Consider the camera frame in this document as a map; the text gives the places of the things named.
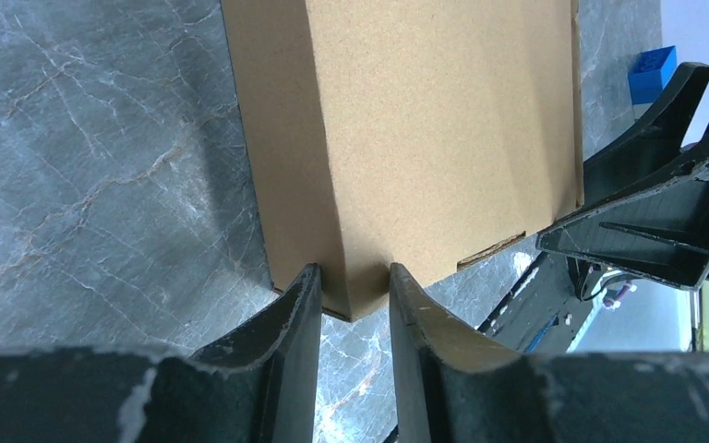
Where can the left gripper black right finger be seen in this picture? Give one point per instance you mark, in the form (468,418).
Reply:
(624,397)

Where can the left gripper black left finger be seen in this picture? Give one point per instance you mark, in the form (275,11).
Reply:
(256,383)

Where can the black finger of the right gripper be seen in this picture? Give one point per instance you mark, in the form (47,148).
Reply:
(655,229)
(650,142)

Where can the cardboard box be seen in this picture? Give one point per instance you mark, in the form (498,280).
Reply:
(429,133)

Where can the blue green block stack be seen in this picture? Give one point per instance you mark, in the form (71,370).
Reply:
(651,73)

